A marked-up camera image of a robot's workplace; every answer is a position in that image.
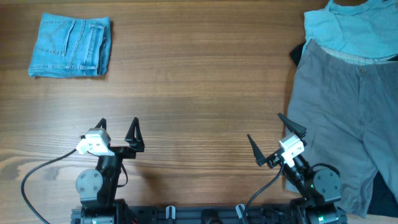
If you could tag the folded blue denim jeans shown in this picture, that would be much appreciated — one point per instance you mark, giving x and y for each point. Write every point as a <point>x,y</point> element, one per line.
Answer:
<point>69,47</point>

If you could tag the dark navy garment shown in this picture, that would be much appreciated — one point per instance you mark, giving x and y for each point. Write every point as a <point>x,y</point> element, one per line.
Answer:
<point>384,196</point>

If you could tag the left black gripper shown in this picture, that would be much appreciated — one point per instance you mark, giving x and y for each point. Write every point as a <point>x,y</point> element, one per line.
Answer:
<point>136,143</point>

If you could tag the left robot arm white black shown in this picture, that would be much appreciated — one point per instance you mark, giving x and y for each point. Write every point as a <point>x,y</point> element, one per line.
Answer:
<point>97,187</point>

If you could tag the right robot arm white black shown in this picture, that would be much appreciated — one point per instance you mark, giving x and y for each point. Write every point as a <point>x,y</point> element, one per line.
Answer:
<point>319,185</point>

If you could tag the light blue t-shirt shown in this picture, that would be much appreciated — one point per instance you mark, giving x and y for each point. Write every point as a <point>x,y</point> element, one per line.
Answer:
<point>368,30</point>

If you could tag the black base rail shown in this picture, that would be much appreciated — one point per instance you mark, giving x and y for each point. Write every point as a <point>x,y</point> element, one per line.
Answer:
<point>214,214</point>

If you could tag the grey shorts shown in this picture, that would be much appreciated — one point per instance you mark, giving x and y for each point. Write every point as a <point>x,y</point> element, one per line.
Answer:
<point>339,118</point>

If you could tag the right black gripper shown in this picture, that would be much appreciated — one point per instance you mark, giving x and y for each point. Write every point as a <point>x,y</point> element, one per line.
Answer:
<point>273,158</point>

